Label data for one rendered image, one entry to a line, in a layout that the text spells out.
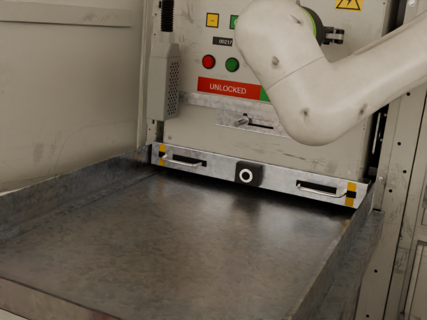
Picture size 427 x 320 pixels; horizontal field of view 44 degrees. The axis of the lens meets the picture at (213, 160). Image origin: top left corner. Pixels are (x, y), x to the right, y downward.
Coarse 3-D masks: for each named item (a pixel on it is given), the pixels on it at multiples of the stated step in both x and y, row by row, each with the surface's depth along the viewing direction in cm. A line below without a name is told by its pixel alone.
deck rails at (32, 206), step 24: (96, 168) 117; (120, 168) 126; (144, 168) 136; (24, 192) 98; (48, 192) 104; (72, 192) 111; (96, 192) 117; (0, 216) 93; (24, 216) 99; (48, 216) 102; (360, 216) 107; (0, 240) 91; (336, 240) 103; (336, 264) 88; (312, 288) 72; (288, 312) 76; (312, 312) 75
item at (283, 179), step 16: (176, 160) 134; (192, 160) 132; (208, 160) 130; (224, 160) 128; (240, 160) 126; (208, 176) 131; (224, 176) 129; (272, 176) 124; (288, 176) 122; (304, 176) 121; (320, 176) 119; (288, 192) 123; (304, 192) 121; (352, 192) 117
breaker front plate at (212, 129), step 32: (192, 0) 124; (224, 0) 121; (320, 0) 112; (384, 0) 107; (192, 32) 126; (224, 32) 123; (352, 32) 111; (192, 64) 128; (224, 64) 124; (224, 96) 126; (192, 128) 131; (224, 128) 128; (256, 128) 124; (352, 128) 115; (256, 160) 126; (288, 160) 123; (320, 160) 119; (352, 160) 116
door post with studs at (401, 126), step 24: (408, 0) 111; (408, 96) 115; (408, 120) 116; (384, 144) 119; (408, 144) 117; (384, 168) 120; (408, 168) 118; (384, 192) 121; (384, 216) 122; (384, 240) 123; (384, 264) 124; (384, 288) 126
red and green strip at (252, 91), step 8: (200, 80) 128; (208, 80) 127; (216, 80) 126; (224, 80) 125; (200, 88) 128; (208, 88) 127; (216, 88) 126; (224, 88) 125; (232, 88) 125; (240, 88) 124; (248, 88) 123; (256, 88) 122; (232, 96) 125; (240, 96) 124; (248, 96) 123; (256, 96) 123; (264, 96) 122
